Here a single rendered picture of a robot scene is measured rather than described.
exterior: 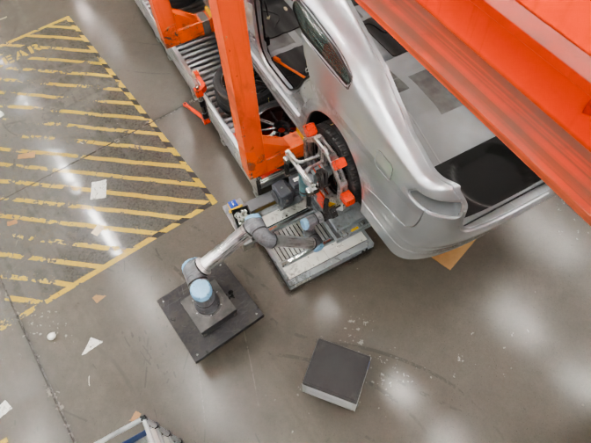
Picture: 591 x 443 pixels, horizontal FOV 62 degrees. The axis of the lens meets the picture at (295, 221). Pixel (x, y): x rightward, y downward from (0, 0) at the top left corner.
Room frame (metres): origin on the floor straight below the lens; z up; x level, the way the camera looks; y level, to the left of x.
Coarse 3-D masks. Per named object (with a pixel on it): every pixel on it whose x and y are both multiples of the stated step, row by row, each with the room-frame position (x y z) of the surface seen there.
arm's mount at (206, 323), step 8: (216, 288) 1.59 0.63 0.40; (224, 296) 1.52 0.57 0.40; (184, 304) 1.48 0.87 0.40; (192, 304) 1.47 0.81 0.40; (224, 304) 1.46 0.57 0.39; (232, 304) 1.45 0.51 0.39; (192, 312) 1.41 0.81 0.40; (216, 312) 1.40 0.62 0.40; (224, 312) 1.40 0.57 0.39; (232, 312) 1.40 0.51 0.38; (200, 320) 1.35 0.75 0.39; (208, 320) 1.34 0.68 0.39; (216, 320) 1.34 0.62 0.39; (224, 320) 1.36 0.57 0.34; (200, 328) 1.29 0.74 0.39; (208, 328) 1.28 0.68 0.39; (216, 328) 1.31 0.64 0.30
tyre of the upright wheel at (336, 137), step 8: (328, 120) 2.56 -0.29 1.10; (320, 128) 2.47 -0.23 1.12; (328, 128) 2.42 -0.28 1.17; (336, 128) 2.41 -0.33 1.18; (328, 136) 2.37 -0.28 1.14; (336, 136) 2.33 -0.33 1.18; (312, 144) 2.58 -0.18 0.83; (336, 144) 2.28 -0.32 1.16; (344, 144) 2.27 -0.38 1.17; (344, 152) 2.21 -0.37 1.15; (352, 160) 2.17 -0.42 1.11; (352, 168) 2.12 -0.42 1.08; (352, 176) 2.09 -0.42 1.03; (352, 184) 2.07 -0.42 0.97; (360, 184) 2.08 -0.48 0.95; (352, 192) 2.06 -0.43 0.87; (360, 192) 2.06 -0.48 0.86
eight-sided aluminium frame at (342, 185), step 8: (312, 136) 2.43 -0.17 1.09; (320, 136) 2.40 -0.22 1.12; (304, 144) 2.52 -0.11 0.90; (320, 144) 2.32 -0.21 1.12; (328, 144) 2.32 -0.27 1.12; (304, 152) 2.52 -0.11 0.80; (312, 152) 2.53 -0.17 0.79; (312, 160) 2.50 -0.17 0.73; (328, 160) 2.20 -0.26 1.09; (336, 176) 2.11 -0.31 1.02; (344, 176) 2.11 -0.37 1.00; (344, 184) 2.07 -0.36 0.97; (328, 192) 2.27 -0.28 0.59; (336, 200) 2.08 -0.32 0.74
